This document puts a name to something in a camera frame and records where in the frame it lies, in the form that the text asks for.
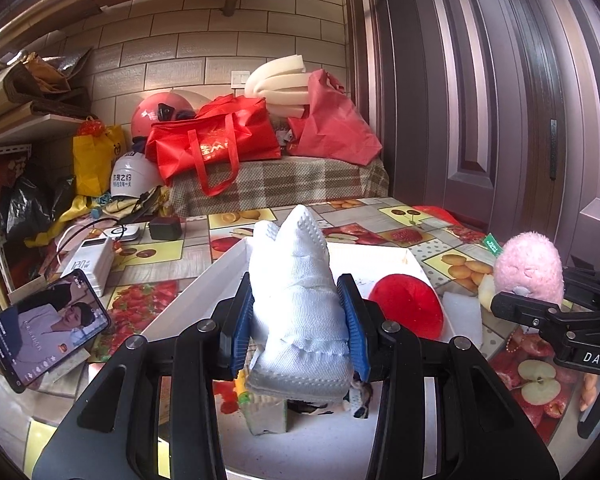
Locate plain red fabric bag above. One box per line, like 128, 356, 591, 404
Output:
286, 69, 383, 166

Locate red cloth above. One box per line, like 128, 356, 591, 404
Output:
412, 205, 462, 226

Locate red tote bag with handles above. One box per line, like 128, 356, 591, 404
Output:
145, 94, 282, 197

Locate person's right hand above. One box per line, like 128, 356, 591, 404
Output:
580, 372, 600, 413

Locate black power adapter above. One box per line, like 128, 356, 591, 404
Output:
148, 217, 183, 241

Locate white wireless charger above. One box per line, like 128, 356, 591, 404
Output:
102, 223, 141, 243

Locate yellow crumpled cloth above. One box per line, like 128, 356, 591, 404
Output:
25, 195, 111, 248

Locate pink plush toy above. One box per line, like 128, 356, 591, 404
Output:
482, 231, 565, 310

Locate black plastic bag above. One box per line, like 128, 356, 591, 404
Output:
5, 175, 76, 241

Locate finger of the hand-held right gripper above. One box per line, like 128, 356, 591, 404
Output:
490, 290, 571, 328
562, 265, 600, 307

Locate white power bank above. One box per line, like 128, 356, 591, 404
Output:
60, 236, 116, 297

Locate red helmet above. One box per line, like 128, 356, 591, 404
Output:
131, 91, 197, 138

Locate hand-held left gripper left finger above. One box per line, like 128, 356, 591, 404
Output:
30, 272, 257, 480

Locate black cable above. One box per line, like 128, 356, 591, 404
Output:
55, 217, 121, 261

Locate black smartphone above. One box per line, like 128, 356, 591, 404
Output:
0, 268, 112, 393

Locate green-edged tissue pack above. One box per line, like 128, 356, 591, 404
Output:
235, 377, 291, 436

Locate white foam rolls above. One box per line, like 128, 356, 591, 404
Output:
244, 55, 313, 118

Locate metal storage shelf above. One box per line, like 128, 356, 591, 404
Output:
0, 50, 96, 291

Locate white helmet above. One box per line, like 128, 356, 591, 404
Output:
110, 152, 163, 200

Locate plaid cloth-covered bench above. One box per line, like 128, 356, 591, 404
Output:
170, 155, 390, 217

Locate woven basket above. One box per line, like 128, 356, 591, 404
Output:
2, 47, 93, 106

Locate yellow shopping bag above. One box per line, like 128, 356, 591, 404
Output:
72, 125, 126, 197

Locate brown wooden door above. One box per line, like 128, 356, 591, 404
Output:
342, 0, 600, 281

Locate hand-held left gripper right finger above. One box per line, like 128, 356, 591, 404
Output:
336, 272, 561, 480

